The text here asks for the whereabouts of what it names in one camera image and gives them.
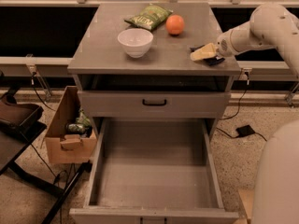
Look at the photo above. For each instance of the black drawer handle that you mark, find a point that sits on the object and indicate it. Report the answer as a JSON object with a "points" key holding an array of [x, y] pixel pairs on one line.
{"points": [[154, 103]]}

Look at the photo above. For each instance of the closed grey drawer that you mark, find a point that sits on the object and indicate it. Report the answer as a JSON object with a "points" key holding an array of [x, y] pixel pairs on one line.
{"points": [[128, 104]]}

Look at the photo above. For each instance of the orange fruit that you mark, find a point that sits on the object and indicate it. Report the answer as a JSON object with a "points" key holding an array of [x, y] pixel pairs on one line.
{"points": [[175, 25]]}

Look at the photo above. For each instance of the green chip bag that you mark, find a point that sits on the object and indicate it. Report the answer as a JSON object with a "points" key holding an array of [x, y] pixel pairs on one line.
{"points": [[150, 17]]}

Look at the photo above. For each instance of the black power adapter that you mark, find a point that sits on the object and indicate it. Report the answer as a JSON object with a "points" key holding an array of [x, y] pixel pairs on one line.
{"points": [[245, 131]]}

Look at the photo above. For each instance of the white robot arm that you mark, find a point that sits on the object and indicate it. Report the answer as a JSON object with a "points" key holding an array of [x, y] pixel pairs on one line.
{"points": [[276, 192]]}

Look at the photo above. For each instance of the cardboard box bottom right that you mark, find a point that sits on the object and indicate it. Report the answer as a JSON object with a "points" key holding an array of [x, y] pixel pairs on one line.
{"points": [[246, 201]]}

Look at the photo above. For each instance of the black table left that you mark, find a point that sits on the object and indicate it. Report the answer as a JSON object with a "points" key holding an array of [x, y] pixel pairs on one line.
{"points": [[33, 191]]}

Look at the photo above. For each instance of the white ceramic bowl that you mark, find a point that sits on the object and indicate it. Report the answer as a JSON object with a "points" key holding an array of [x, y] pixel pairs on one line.
{"points": [[135, 42]]}

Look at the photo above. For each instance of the green can in box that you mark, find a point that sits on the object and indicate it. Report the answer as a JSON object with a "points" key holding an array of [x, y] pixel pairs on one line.
{"points": [[75, 128]]}

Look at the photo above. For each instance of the dark blue snack bar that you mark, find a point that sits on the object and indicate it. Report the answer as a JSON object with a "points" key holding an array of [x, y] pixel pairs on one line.
{"points": [[214, 61]]}

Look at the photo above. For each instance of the open cardboard box left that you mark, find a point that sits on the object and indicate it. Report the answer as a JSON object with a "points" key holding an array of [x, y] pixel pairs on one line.
{"points": [[63, 143]]}

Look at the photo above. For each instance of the dark brown tray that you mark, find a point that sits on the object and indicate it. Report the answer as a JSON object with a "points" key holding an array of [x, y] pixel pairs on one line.
{"points": [[17, 118]]}

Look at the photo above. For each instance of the open grey drawer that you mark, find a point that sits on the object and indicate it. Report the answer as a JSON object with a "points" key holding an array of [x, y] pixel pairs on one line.
{"points": [[158, 171]]}

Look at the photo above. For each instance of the green packet in box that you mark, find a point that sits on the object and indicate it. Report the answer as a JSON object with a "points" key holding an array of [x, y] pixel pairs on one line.
{"points": [[83, 119]]}

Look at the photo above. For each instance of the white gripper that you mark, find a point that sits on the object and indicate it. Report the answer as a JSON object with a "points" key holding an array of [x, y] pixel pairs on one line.
{"points": [[224, 47]]}

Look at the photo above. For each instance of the grey drawer cabinet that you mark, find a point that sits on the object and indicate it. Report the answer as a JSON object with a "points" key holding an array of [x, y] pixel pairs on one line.
{"points": [[100, 64]]}

